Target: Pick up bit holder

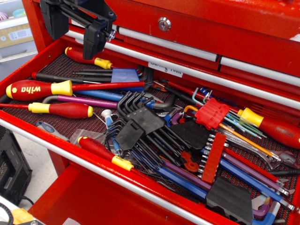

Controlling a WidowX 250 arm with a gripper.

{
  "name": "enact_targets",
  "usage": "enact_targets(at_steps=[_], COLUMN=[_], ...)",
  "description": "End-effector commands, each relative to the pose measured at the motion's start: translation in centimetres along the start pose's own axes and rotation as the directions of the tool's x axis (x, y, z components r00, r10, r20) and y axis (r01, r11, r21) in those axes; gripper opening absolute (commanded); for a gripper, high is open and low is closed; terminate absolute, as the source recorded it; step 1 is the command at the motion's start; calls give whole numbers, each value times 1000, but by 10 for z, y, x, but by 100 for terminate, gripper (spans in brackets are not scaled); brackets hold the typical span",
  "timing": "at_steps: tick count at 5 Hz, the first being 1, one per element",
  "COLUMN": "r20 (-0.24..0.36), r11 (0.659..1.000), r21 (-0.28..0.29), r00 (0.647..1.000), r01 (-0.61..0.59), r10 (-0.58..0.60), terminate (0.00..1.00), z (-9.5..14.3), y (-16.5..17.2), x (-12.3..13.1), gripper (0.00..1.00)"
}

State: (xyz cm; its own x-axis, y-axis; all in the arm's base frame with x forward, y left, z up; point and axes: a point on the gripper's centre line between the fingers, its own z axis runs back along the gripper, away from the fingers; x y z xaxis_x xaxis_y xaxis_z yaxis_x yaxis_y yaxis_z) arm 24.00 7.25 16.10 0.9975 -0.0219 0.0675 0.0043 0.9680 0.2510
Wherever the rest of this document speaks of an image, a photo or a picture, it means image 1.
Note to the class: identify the red yellow screwdriver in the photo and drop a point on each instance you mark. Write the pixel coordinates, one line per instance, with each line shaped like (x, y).
(100, 150)
(68, 110)
(282, 132)
(76, 54)

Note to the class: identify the red yellow screwdriver top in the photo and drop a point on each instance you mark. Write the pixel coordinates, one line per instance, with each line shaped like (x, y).
(76, 54)

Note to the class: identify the white paper drawer label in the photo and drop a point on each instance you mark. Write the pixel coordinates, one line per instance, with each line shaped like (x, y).
(165, 69)

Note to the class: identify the cardboard box on shelf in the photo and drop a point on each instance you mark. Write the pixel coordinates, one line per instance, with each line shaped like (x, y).
(15, 35)

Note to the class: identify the red hex key holder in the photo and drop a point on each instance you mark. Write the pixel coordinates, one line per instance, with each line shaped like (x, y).
(211, 114)

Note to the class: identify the long blue hex key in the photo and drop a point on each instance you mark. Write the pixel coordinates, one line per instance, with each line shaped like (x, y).
(256, 184)

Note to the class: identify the silver drawer lock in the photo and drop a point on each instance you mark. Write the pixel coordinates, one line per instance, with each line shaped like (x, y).
(164, 24)

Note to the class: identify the large black key holder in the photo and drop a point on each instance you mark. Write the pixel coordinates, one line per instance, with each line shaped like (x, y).
(230, 201)

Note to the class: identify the clear plastic bag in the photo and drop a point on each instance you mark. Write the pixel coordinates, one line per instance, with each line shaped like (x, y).
(100, 137)

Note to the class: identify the large red wiha screwdriver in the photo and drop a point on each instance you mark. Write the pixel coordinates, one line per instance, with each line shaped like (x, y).
(29, 90)

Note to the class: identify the blue hex key holder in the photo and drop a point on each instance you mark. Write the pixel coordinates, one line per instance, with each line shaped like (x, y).
(121, 75)

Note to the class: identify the black hex key set holder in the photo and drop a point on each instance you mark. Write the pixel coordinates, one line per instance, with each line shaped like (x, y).
(147, 119)

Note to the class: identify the small black hex key holder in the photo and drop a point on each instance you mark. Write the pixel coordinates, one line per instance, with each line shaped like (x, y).
(129, 135)

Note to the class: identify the long purple hex key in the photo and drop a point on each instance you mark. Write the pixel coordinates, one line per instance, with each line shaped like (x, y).
(254, 171)

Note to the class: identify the grey blue small screwdriver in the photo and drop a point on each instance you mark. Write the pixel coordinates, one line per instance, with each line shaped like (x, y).
(50, 129)

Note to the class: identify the black electronic device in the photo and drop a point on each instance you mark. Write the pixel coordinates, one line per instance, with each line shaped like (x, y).
(15, 173)

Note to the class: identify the red yellow screwdriver bottom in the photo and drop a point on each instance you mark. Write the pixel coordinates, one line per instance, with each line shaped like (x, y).
(100, 150)

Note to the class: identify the red bit holder strip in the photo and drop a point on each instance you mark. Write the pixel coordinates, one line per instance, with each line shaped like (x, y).
(213, 150)

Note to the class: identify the red yellow screwdriver right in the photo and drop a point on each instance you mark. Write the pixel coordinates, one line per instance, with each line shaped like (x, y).
(282, 132)

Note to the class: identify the chrome adjustable wrench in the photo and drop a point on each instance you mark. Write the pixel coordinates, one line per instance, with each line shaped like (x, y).
(286, 157)

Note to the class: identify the long orange hex key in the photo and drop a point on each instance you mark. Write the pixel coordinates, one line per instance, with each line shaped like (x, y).
(221, 125)

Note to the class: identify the purple hex key rod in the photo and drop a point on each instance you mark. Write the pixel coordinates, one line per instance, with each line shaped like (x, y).
(87, 101)

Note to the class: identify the red yellow screwdriver front left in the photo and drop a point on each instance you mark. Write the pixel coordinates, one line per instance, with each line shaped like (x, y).
(68, 110)

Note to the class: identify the black slim screwdriver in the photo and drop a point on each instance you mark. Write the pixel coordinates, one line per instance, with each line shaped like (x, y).
(78, 80)

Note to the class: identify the red tool chest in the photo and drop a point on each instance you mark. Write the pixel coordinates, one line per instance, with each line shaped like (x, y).
(246, 51)

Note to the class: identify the white blue precision screwdriver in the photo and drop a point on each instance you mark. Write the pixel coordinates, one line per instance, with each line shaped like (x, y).
(107, 114)

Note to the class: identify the blue hex key rod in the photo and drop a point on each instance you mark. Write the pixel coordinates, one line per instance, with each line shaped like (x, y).
(115, 97)

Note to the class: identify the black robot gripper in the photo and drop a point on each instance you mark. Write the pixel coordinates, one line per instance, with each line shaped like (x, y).
(88, 13)

